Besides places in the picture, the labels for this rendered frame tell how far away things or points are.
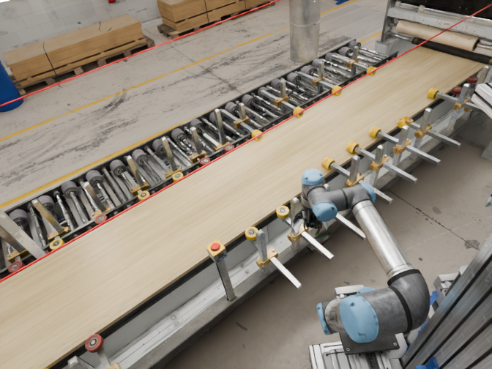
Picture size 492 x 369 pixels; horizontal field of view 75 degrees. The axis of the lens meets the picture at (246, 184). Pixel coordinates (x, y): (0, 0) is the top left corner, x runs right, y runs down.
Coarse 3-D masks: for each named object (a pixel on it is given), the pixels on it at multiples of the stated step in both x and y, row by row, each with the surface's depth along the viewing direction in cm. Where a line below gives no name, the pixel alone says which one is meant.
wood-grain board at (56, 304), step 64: (448, 64) 306; (320, 128) 260; (384, 128) 250; (192, 192) 226; (256, 192) 218; (64, 256) 199; (128, 256) 193; (192, 256) 188; (0, 320) 174; (64, 320) 169
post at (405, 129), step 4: (404, 128) 213; (408, 128) 212; (400, 132) 216; (404, 132) 214; (408, 132) 215; (400, 136) 218; (404, 136) 216; (400, 140) 220; (404, 140) 219; (400, 144) 222; (404, 144) 223; (396, 156) 230; (400, 156) 230; (396, 160) 232; (392, 164) 236; (396, 164) 234
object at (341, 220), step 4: (336, 216) 201; (340, 216) 201; (340, 220) 199; (344, 220) 198; (344, 224) 198; (348, 224) 196; (352, 224) 196; (348, 228) 196; (352, 228) 194; (356, 228) 193; (356, 232) 192; (360, 232) 191; (360, 236) 191; (364, 236) 189
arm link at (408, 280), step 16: (352, 192) 110; (368, 192) 110; (352, 208) 109; (368, 208) 105; (368, 224) 102; (384, 224) 101; (368, 240) 101; (384, 240) 97; (384, 256) 95; (400, 256) 93; (400, 272) 89; (416, 272) 88; (400, 288) 85; (416, 288) 85; (416, 304) 82; (416, 320) 81
